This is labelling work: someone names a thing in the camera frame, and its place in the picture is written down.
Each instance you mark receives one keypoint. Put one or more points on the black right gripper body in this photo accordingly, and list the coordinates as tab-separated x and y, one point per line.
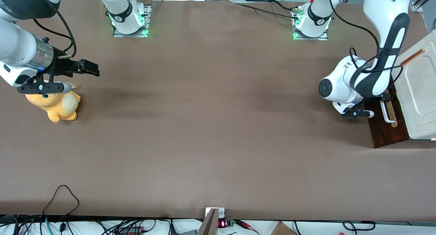
62	66

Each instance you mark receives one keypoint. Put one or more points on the orange plush toy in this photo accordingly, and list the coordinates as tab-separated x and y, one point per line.
54	107

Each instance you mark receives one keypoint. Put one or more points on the plain dark wood drawer front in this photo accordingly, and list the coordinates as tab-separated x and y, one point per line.
376	132

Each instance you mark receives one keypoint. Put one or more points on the brown cardboard piece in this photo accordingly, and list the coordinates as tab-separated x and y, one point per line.
282	229

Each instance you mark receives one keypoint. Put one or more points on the metal corner bracket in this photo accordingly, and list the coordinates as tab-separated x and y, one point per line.
221	213

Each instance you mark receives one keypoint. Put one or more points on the aluminium profile bar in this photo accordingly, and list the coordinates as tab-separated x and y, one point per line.
207	224

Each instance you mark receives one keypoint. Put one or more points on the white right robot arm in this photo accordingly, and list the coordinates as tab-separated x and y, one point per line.
17	47

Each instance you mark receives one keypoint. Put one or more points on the orange black device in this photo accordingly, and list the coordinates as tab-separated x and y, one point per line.
131	231

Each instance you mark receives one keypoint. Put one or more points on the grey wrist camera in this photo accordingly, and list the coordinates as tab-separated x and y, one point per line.
357	114
44	88

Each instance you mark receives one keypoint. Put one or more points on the red digit display board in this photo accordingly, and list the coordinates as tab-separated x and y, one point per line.
224	223

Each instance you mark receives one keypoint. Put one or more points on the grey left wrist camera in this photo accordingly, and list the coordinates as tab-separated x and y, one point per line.
357	114

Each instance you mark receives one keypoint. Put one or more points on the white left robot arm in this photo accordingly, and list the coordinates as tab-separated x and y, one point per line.
385	6

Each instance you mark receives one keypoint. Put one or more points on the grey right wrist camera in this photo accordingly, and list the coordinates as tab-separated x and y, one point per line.
44	88

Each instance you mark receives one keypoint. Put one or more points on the aluminium frame extrusion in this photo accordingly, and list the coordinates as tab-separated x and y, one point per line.
422	1

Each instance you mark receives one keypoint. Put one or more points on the brown wooden strip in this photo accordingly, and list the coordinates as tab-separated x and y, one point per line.
412	57

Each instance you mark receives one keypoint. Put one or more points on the red clip leads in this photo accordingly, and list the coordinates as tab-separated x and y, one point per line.
247	225

